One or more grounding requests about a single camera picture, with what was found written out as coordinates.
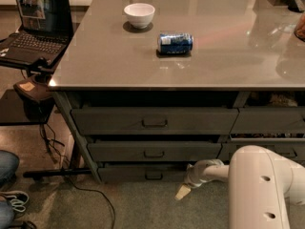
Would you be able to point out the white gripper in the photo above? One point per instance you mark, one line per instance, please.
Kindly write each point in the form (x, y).
(194, 176)

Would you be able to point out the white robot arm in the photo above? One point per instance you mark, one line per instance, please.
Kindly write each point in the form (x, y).
(260, 181)

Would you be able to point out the black open laptop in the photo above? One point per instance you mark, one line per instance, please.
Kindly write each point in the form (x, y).
(46, 31)

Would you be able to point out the blue soda can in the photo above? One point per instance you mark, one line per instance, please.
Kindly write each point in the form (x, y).
(174, 43)

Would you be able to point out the black laptop stand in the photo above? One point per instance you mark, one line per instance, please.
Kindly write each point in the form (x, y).
(29, 102)

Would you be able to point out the white ceramic bowl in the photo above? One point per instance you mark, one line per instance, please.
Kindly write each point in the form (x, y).
(139, 15)

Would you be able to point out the brown object table edge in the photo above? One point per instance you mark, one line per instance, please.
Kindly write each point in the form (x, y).
(300, 28)

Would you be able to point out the grey drawer cabinet frame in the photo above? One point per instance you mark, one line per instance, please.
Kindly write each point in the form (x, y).
(69, 100)

